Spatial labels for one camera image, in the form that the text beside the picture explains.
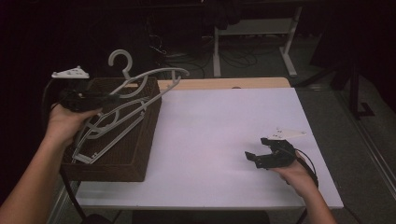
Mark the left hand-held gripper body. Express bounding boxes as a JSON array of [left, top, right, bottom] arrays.
[[50, 65, 104, 113]]

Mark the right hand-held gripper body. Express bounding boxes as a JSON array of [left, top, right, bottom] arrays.
[[255, 127, 307, 171]]

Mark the brown woven basket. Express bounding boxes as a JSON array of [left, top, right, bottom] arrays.
[[60, 77, 163, 183]]

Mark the person's left hand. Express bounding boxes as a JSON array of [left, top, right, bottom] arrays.
[[44, 104, 104, 147]]

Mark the person's right hand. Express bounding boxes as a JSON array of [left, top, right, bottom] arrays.
[[272, 156, 319, 199]]

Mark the white table sheet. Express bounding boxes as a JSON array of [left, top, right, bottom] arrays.
[[75, 87, 345, 210]]

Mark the black metal stand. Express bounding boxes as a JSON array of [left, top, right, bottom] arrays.
[[294, 57, 376, 121]]

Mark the dark cloth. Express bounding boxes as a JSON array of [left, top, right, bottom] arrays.
[[204, 0, 245, 31]]

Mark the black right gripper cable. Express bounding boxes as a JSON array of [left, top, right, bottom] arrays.
[[294, 148, 320, 224]]

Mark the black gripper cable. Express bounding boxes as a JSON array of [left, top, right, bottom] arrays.
[[41, 77, 88, 221], [294, 148, 320, 224]]

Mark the tangle of floor cables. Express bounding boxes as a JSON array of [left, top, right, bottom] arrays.
[[145, 29, 283, 80]]

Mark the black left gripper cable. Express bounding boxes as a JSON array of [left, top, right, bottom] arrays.
[[41, 77, 88, 221]]

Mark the white desk frame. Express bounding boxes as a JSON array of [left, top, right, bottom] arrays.
[[212, 6, 304, 78]]

